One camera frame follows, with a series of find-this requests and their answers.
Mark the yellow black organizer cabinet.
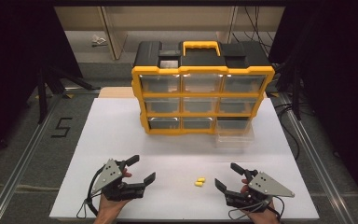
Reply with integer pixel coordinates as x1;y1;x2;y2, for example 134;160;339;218
131;40;276;136

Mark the white crumpled cloth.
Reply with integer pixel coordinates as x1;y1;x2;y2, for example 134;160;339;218
90;34;108;48

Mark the dark curtain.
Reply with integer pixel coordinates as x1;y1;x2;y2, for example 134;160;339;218
268;0;358;216
0;0;83;162

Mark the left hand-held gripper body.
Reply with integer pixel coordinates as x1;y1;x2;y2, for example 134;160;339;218
91;158;146;202

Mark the beige wooden desk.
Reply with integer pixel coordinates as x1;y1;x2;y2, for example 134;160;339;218
54;6;285;62

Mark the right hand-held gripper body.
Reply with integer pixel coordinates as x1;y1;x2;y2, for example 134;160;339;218
224;169;296;214

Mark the black tripod stand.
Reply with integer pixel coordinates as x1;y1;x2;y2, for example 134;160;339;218
36;63;101;125

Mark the clear plastic drawer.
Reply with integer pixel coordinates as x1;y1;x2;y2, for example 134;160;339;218
214;119;255;150

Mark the yellow carry handle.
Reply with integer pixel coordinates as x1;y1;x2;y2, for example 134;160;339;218
182;40;222;58

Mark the grid of clear drawers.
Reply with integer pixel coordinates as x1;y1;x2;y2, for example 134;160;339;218
138;74;267;131

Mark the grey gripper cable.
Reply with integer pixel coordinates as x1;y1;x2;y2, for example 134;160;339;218
76;191;103;219
227;199;273;221

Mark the person's left hand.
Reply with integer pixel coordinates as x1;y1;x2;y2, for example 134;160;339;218
96;168;133;220

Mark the aluminium floor rail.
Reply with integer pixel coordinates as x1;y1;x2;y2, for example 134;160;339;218
278;92;353;224
0;91;67;224

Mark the tan wooden board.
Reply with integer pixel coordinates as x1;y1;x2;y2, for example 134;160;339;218
98;86;137;99

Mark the bundle of black cables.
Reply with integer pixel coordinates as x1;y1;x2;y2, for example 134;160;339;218
229;6;276;58

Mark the person's right hand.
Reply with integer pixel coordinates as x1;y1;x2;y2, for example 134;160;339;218
241;178;282;224

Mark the black floor cable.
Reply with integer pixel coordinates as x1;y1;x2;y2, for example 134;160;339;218
273;102;301;161

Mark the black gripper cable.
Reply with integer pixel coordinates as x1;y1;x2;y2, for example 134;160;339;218
86;164;107;217
267;195;286;222

